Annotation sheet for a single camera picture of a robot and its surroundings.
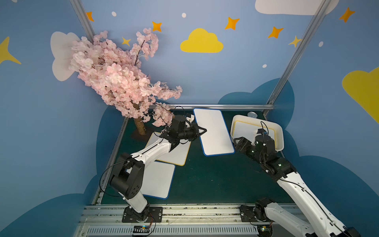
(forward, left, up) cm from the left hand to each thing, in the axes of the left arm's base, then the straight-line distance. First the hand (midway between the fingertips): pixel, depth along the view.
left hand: (208, 128), depth 80 cm
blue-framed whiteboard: (-3, -5, -8) cm, 10 cm away
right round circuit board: (-44, -29, -27) cm, 59 cm away
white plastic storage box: (+23, -45, -20) cm, 55 cm away
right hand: (-7, -17, -1) cm, 18 cm away
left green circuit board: (-45, +34, -27) cm, 62 cm away
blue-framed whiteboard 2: (-20, +29, -25) cm, 43 cm away
